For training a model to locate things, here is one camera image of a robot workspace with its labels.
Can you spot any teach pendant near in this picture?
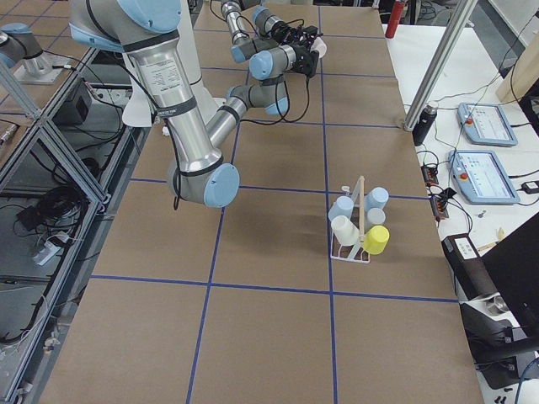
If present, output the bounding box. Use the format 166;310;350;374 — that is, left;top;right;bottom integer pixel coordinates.
448;150;520;205

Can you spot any black box with label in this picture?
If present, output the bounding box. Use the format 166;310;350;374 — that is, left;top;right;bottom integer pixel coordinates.
441;233;498;301

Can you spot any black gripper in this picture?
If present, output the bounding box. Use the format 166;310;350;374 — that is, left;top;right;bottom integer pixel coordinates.
273;23;318;46
292;41;319;78

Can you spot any black monitor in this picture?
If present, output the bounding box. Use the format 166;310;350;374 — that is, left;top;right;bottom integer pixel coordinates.
482;215;538;335

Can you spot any steel cup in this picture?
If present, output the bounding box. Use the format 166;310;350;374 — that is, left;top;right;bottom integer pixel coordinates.
488;295;510;316

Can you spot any black water bottle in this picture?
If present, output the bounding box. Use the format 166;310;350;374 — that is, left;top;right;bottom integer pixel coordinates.
412;101;439;146

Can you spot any aluminium frame post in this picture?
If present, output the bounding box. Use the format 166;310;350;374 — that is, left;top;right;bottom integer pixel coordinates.
403;0;478;131

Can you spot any teach pendant far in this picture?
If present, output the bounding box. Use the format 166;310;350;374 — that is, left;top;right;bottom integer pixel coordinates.
457;103;518;147

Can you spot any white wire cup rack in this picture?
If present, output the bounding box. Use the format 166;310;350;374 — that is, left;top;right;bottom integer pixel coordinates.
330;176;374;263

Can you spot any grey cup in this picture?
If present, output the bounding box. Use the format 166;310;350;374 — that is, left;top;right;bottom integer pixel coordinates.
365;208;386;230

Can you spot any red bottle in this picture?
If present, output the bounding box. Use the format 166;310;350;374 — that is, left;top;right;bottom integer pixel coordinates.
385;0;406;39

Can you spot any teach pendant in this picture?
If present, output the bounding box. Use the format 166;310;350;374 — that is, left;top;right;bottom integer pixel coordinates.
457;103;518;147
448;150;520;205

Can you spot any light blue cup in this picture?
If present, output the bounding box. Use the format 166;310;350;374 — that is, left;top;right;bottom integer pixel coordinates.
365;187;389;211
328;195;355;221

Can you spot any small black device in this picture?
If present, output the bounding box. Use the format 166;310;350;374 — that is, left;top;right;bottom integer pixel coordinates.
520;180;539;194

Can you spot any pale green cup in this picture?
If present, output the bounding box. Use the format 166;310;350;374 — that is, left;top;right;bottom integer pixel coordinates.
331;215;360;247

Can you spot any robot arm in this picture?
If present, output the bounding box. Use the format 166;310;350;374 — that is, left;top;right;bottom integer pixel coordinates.
220;1;320;63
70;1;326;208

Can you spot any pink cup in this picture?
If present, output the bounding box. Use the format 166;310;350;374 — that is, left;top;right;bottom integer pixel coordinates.
311;37;328;59

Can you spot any white pedestal column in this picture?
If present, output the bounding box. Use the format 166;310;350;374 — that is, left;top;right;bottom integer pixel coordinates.
177;0;226;124

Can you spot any yellow cup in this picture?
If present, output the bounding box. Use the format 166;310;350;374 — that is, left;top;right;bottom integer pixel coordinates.
363;225;390;255

